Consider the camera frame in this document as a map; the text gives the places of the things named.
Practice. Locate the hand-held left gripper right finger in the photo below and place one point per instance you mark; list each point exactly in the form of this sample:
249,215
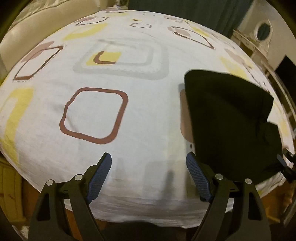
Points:
198,180

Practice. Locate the teal curtain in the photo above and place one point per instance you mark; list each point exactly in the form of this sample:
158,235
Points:
196,14

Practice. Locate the black pants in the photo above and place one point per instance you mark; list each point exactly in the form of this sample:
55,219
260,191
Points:
219,115

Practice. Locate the bed with patterned sheet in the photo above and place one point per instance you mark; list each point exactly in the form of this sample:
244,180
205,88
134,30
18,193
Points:
143,115

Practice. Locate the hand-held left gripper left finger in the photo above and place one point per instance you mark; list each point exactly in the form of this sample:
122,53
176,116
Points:
99,180

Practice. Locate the white television stand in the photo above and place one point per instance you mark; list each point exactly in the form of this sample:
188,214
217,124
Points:
284,99

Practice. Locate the oval white-framed mirror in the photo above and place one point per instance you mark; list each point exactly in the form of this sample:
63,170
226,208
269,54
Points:
263,31

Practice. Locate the cream padded bed frame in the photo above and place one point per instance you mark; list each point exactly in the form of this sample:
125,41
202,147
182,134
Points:
9,192

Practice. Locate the white dressing table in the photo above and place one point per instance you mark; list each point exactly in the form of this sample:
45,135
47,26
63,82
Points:
252,46

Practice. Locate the black television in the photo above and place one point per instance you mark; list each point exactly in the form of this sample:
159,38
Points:
288,71

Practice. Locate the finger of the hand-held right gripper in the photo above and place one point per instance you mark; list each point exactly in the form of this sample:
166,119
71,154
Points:
288,165

